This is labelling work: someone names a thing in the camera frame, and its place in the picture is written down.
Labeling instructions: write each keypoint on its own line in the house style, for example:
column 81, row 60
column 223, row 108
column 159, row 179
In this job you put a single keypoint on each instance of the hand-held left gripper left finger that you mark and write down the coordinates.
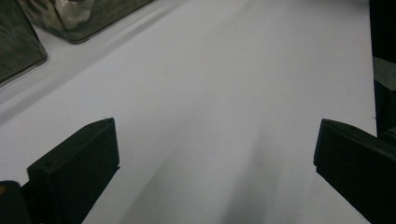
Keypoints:
column 77, row 174

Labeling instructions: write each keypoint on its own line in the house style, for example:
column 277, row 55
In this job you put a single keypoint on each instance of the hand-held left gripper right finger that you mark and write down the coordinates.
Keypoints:
column 358, row 168

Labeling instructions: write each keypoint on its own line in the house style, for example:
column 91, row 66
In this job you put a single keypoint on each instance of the white ceramic spoon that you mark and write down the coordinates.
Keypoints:
column 74, row 14

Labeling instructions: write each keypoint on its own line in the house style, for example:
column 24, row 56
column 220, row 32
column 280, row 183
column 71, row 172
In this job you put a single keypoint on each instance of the grey plastic bin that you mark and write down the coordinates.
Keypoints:
column 109, row 15

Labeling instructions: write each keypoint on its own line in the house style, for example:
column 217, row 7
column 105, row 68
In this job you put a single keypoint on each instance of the white table cover sheet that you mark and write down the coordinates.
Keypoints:
column 199, row 109

